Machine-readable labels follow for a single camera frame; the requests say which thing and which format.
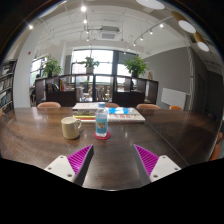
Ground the potted green plant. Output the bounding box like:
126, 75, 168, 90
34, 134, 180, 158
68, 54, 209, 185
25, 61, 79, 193
41, 55, 62, 77
82, 57, 100, 74
124, 56, 148, 78

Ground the ceiling air conditioner unit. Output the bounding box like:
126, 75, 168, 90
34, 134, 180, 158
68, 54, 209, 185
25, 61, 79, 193
99, 26, 120, 40

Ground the orange chair far right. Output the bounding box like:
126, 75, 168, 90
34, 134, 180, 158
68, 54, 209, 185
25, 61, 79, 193
169, 105, 183, 110

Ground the orange chair far left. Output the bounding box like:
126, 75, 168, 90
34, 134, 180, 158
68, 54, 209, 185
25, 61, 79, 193
37, 102, 61, 108

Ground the red round coaster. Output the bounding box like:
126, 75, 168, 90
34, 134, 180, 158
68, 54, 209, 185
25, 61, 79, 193
94, 131, 111, 140

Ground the cream ceramic mug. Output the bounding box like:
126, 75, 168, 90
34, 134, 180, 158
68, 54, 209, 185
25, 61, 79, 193
61, 117, 82, 140

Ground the round ceiling lamp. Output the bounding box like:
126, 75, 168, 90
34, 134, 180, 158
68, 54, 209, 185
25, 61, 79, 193
171, 11, 196, 33
193, 32, 209, 52
136, 0, 165, 10

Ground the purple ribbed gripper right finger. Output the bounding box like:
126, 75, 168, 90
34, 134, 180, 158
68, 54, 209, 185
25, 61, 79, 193
133, 145, 180, 186

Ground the middle potted green plant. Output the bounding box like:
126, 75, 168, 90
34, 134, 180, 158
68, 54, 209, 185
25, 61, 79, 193
82, 57, 100, 74

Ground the orange chair behind books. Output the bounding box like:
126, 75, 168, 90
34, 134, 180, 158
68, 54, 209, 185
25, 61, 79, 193
105, 102, 119, 108

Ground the tall bookshelf at left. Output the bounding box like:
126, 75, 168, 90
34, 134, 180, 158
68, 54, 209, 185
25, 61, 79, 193
0, 59, 17, 113

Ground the left potted green plant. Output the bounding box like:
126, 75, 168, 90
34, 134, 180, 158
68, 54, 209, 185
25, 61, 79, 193
41, 55, 62, 77

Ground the dark wooden shelf divider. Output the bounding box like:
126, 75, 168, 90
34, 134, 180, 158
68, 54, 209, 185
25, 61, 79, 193
35, 73, 159, 107

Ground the stack of books left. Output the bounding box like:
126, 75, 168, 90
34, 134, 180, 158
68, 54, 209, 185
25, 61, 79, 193
72, 102, 98, 122

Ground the right potted green plant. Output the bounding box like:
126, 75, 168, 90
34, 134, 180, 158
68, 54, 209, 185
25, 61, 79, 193
124, 56, 148, 78

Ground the white board leaning on wall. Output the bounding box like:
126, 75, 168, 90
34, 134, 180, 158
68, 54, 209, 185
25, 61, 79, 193
161, 88, 187, 108

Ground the clear plastic water bottle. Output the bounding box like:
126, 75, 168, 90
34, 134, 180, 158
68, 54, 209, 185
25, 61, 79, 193
95, 102, 108, 137

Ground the orange chair right side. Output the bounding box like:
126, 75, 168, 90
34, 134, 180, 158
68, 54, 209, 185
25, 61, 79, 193
209, 132, 223, 161

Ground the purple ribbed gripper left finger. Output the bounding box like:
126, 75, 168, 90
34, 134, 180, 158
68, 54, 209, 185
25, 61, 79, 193
45, 144, 94, 186

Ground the orange chair far middle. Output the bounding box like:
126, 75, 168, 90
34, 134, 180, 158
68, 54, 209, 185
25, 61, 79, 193
136, 104, 161, 109

